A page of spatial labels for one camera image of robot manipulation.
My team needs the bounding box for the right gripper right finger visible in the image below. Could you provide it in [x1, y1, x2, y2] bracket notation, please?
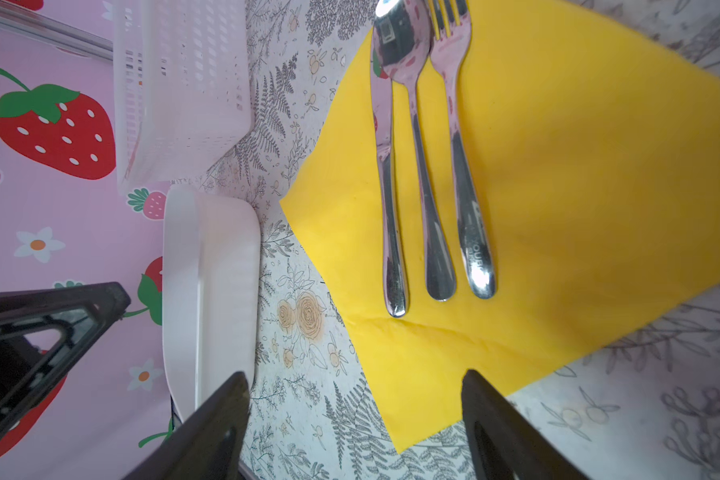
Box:
[461, 369, 586, 479]

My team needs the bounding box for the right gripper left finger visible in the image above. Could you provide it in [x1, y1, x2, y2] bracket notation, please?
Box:
[127, 371, 250, 480]

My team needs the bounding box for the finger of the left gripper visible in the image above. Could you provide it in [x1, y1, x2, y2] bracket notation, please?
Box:
[0, 282, 131, 456]

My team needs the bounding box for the white plastic tray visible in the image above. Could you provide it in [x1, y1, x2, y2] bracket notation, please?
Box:
[162, 185, 261, 420]

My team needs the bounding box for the yellow paper napkin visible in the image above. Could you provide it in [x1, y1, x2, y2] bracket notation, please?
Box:
[281, 1, 720, 451]

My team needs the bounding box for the silver spoon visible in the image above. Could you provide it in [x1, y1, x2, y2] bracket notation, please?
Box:
[374, 0, 456, 301]

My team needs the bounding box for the silver fork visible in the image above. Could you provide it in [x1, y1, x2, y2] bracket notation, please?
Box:
[430, 1, 497, 299]

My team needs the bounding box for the white perforated plastic basket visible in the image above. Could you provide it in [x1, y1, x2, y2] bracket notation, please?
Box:
[112, 1, 254, 194]

